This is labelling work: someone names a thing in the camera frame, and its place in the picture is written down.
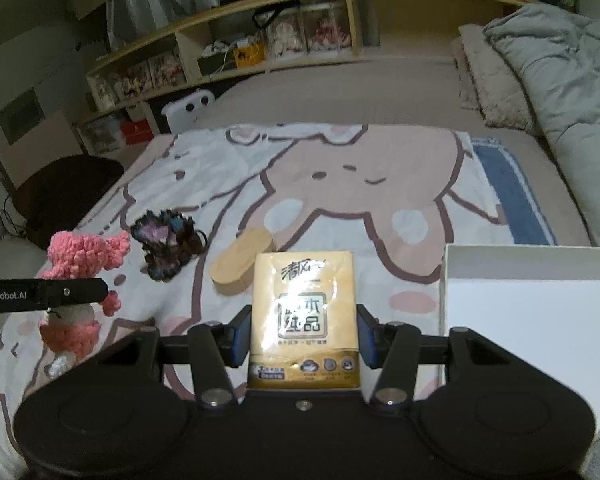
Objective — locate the red box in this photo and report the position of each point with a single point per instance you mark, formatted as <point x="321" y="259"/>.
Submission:
<point x="136" y="132"/>

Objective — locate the grey duvet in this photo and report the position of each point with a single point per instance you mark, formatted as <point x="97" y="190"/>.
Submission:
<point x="565" y="85"/>

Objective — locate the doll in clear case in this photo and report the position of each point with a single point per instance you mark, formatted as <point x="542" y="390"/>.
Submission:
<point x="327" y="27"/>
<point x="286" y="35"/>

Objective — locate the white device with two holes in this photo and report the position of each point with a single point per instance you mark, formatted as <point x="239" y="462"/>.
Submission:
<point x="187" y="110"/>

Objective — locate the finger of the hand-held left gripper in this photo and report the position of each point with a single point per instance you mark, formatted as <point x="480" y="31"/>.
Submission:
<point x="75" y="292"/>

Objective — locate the pink and white crochet doll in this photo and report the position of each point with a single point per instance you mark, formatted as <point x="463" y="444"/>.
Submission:
<point x="72" y="330"/>

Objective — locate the white cardboard box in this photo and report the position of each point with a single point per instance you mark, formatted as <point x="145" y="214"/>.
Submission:
<point x="530" y="310"/>

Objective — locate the figure display box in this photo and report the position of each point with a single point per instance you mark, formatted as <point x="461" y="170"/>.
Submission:
<point x="127" y="82"/>
<point x="166" y="70"/>

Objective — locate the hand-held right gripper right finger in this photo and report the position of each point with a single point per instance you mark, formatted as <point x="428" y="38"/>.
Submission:
<point x="367" y="340"/>

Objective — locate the dark box on shelf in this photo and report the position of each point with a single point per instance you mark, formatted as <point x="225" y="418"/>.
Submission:
<point x="215" y="64"/>

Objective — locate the oval wooden box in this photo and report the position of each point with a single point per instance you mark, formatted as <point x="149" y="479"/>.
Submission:
<point x="240" y="265"/>

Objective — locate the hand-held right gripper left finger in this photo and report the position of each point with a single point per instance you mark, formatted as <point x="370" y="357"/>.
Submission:
<point x="240" y="340"/>

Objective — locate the clear plastic storage box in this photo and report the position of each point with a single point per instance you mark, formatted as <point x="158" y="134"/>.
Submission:
<point x="100" y="135"/>

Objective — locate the beige fluffy pillow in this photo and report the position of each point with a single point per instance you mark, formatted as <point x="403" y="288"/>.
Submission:
<point x="490" y="80"/>

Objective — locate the wooden headboard shelf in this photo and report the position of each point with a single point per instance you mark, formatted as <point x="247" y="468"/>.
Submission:
<point x="360" y="15"/>

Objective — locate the printed blanket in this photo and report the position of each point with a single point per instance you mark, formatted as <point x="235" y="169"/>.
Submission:
<point x="330" y="190"/>

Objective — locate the dark round chair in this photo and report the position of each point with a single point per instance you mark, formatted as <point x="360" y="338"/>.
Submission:
<point x="65" y="195"/>

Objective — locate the yellow paper bag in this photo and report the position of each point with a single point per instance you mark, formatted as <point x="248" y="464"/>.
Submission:
<point x="249" y="56"/>

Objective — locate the pink crochet toy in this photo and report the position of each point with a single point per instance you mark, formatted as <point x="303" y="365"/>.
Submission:
<point x="85" y="255"/>

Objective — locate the yellow tissue pack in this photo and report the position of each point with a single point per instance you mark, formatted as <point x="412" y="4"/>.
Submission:
<point x="302" y="320"/>

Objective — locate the bed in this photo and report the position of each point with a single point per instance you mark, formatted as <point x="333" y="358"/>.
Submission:
<point x="355" y="90"/>

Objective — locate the blue towel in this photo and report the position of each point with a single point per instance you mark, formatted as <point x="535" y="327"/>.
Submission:
<point x="515" y="190"/>

